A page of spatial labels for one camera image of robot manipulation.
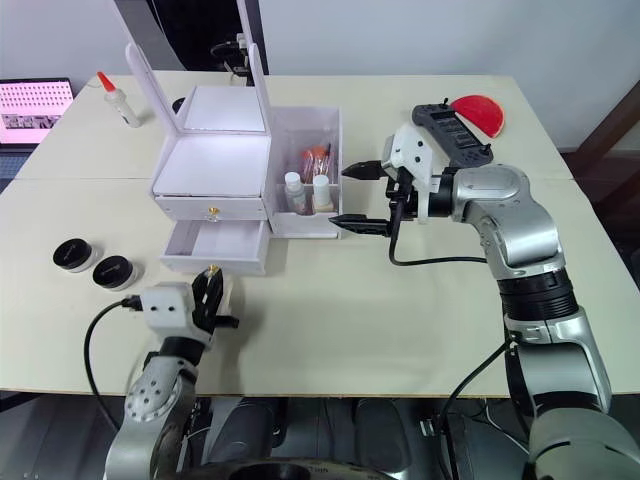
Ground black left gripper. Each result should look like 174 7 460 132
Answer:
191 268 241 347

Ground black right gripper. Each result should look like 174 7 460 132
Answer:
327 160 419 239

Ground white drawer with gold knob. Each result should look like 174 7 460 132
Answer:
153 193 272 223
159 218 272 278

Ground clear brush set orange cap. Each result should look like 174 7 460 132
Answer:
299 141 335 177

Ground white cosmetic organizer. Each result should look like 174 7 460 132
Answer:
149 84 347 277

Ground white framed organizer mirror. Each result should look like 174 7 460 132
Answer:
111 0 274 137

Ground white cap bottle beige base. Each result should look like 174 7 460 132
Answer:
311 174 335 212

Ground white cap bottle pink contents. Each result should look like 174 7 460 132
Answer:
283 171 306 217

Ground black round compact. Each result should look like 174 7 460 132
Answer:
91 255 142 293
52 238 102 276

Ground black handheld controller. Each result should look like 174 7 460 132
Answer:
410 98 496 169

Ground dark rounded shape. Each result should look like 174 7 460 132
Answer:
353 398 427 467
208 398 282 464

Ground red semicircular piece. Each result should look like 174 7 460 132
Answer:
451 94 508 139

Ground clear glue bottle orange tip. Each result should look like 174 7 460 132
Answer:
96 70 144 129

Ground laptop with pink screen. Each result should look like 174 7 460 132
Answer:
0 76 77 147

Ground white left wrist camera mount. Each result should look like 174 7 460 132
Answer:
138 281 215 347

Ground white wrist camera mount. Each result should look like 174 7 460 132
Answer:
381 124 444 225
138 281 215 347

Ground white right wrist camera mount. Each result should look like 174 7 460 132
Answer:
381 124 444 225

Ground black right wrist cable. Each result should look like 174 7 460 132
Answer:
388 234 490 267

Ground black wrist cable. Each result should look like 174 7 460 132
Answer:
83 295 146 432
388 234 490 267

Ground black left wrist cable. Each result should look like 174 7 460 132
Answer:
83 295 146 432

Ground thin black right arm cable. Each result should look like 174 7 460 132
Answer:
438 339 517 480

